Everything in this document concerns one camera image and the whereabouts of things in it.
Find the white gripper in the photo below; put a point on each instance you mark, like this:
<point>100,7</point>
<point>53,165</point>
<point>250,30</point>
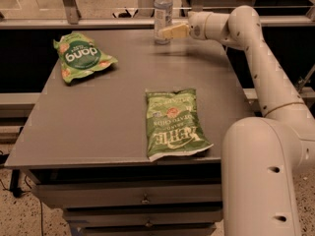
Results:
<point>197,26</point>

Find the blue plastic water bottle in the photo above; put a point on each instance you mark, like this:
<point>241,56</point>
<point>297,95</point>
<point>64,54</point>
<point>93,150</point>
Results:
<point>163,18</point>

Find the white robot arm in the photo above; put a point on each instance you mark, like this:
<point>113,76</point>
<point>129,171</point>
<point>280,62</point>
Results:
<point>258,154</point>

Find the green Kettle chips bag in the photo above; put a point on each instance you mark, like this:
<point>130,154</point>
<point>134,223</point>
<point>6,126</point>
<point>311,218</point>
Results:
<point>173,126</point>

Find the green Dang chips bag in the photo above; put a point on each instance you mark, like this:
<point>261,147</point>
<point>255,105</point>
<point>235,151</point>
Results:
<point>80,57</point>

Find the grey drawer cabinet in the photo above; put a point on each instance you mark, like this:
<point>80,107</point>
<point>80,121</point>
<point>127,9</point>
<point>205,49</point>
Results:
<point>134,200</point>

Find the grey metal rail frame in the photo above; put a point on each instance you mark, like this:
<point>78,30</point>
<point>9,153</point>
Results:
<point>97,14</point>

